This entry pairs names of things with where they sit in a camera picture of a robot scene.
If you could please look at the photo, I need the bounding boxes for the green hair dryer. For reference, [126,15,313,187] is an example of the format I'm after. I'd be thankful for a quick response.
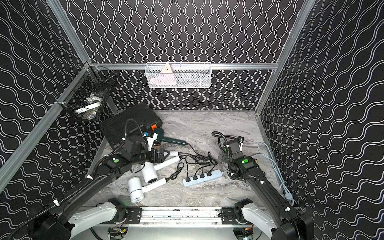
[154,128,187,146]

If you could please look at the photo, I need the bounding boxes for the grey power strip cord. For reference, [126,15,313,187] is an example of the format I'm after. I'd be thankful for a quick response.
[221,141,295,206]

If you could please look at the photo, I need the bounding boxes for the white hair dryer lower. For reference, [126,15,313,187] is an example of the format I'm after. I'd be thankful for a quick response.
[128,177,167,203]

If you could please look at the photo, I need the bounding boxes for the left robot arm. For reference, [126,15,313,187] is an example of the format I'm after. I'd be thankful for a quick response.
[8,135,171,240]

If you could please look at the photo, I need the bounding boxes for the black plastic tool case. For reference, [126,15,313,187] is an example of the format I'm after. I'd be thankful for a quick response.
[101,103,163,150]

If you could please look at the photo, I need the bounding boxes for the pink triangular card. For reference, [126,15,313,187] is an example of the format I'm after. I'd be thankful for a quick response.
[151,63,177,87]

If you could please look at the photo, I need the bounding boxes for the white hair dryer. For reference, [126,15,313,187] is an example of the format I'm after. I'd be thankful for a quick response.
[128,177,167,203]
[168,151,179,158]
[141,156,180,184]

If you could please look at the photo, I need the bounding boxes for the black wire basket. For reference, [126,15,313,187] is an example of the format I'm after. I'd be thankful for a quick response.
[58,66,118,122]

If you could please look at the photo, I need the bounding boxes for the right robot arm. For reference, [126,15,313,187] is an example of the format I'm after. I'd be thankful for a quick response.
[219,135,315,240]

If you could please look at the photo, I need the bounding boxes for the light blue power strip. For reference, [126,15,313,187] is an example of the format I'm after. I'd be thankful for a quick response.
[183,170,223,188]

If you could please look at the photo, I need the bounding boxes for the white items in basket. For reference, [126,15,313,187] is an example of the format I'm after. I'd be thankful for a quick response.
[75,94,104,121]

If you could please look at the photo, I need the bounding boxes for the white hair dryer upper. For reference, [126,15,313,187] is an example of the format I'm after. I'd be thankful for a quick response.
[168,151,179,158]

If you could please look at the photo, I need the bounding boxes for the white hair dryer middle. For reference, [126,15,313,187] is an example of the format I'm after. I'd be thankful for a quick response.
[141,156,180,184]

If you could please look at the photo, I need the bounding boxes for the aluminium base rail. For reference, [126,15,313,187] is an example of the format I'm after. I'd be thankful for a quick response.
[61,206,271,226]

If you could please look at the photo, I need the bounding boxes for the green dryer black cable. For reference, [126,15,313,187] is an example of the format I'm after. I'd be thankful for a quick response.
[185,142,218,176]

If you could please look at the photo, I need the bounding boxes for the clear wall basket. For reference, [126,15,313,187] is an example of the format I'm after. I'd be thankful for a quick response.
[145,62,212,89]

